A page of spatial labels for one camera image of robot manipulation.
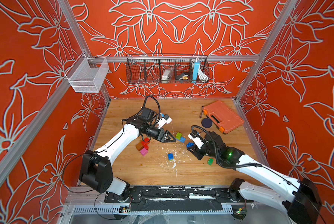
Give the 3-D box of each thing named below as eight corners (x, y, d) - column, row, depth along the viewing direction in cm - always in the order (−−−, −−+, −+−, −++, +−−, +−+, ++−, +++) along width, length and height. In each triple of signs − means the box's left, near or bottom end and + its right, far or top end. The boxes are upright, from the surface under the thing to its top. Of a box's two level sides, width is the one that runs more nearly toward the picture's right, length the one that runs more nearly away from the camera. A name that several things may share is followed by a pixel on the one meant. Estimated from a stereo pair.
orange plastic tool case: (224, 135, 98) (226, 131, 94) (201, 111, 113) (202, 107, 109) (242, 124, 104) (245, 120, 100) (218, 103, 119) (220, 98, 115)
